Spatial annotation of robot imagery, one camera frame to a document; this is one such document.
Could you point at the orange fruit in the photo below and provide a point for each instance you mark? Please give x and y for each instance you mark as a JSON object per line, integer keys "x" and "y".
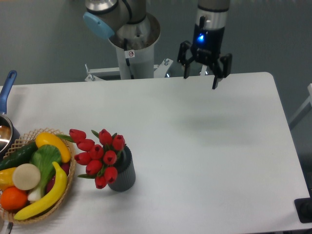
{"x": 13, "y": 199}

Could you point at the woven wicker basket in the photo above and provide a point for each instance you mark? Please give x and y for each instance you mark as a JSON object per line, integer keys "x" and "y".
{"x": 24, "y": 140}

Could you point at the black device at edge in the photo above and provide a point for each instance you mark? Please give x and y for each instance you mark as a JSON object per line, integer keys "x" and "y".
{"x": 304, "y": 209}

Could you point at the yellow bell pepper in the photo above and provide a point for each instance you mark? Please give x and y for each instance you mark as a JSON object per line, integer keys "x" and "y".
{"x": 6, "y": 180}

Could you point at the yellow banana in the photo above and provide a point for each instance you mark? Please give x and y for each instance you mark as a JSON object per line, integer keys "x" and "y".
{"x": 46, "y": 202}

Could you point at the green cucumber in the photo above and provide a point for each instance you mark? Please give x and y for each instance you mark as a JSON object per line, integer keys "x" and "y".
{"x": 18, "y": 157}

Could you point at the dark grey ribbed vase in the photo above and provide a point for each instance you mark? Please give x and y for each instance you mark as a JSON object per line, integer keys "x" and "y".
{"x": 126, "y": 175}

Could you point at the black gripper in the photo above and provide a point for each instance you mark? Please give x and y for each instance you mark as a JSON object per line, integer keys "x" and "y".
{"x": 205, "y": 49}

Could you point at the white frame at right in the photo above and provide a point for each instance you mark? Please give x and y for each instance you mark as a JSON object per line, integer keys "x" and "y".
{"x": 302, "y": 111}

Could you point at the blue handled saucepan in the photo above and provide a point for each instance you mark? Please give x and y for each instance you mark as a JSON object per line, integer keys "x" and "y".
{"x": 8, "y": 133}

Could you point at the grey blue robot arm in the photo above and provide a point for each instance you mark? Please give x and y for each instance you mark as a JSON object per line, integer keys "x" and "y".
{"x": 133, "y": 32}

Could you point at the beige round disc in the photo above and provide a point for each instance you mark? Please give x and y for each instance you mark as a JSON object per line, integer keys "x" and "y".
{"x": 26, "y": 176}

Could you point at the yellow squash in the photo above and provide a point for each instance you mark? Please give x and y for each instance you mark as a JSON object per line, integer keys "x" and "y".
{"x": 47, "y": 138}

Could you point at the green bok choy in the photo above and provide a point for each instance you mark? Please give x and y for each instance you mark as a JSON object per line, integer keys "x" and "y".
{"x": 43, "y": 159}

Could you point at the red tulip bouquet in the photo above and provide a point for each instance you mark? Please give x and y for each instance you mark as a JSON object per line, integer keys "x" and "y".
{"x": 102, "y": 161}

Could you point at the dark red fruit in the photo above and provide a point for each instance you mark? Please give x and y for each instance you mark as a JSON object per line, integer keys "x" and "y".
{"x": 66, "y": 168}

